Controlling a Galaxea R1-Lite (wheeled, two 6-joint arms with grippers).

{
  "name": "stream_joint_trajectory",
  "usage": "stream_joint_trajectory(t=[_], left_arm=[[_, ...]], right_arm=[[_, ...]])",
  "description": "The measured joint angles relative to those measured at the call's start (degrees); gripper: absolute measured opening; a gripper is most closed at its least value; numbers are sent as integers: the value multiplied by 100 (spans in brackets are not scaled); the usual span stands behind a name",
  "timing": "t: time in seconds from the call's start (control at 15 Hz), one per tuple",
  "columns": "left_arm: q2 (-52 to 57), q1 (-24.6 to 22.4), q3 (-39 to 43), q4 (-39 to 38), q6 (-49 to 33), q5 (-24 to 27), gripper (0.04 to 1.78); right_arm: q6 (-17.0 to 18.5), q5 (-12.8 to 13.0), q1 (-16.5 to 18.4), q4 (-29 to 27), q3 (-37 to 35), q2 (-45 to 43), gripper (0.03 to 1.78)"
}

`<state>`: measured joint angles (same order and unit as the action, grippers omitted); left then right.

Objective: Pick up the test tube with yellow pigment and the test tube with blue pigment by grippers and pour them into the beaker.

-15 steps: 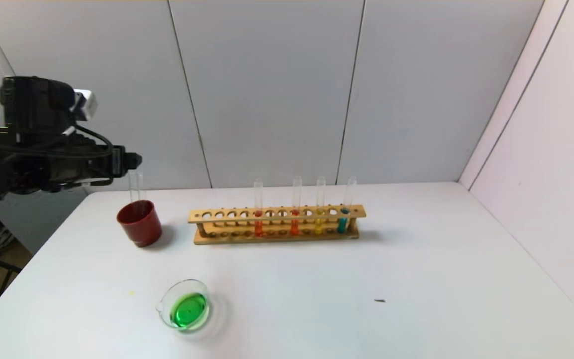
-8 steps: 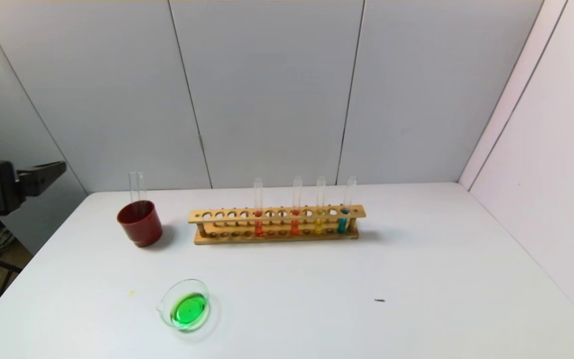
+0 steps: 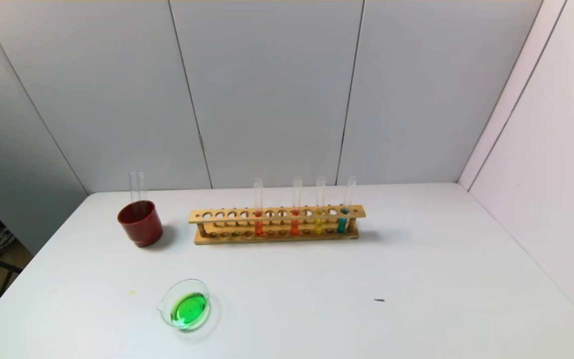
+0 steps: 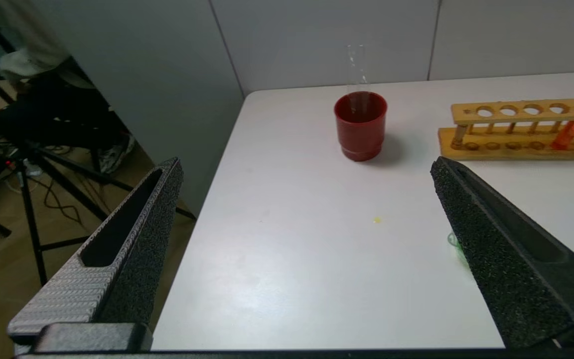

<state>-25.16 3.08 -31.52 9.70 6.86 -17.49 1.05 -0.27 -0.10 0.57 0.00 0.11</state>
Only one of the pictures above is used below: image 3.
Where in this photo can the yellow pigment glass test tube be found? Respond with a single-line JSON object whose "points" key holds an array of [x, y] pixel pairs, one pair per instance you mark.
{"points": [[318, 226], [142, 189]]}

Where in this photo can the blue pigment glass test tube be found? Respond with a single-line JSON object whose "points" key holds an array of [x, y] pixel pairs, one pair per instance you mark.
{"points": [[341, 225], [133, 192]]}

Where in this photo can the orange pigment glass test tube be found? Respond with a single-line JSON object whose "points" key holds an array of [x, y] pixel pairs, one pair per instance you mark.
{"points": [[258, 228], [294, 227]]}

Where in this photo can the wooden test tube rack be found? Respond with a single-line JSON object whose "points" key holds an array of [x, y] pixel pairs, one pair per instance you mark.
{"points": [[287, 239]]}

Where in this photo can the glass beaker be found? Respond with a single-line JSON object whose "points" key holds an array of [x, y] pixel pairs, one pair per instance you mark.
{"points": [[187, 306]]}

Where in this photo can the dark red plastic cup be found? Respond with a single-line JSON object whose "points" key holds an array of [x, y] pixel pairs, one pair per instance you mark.
{"points": [[140, 229]]}

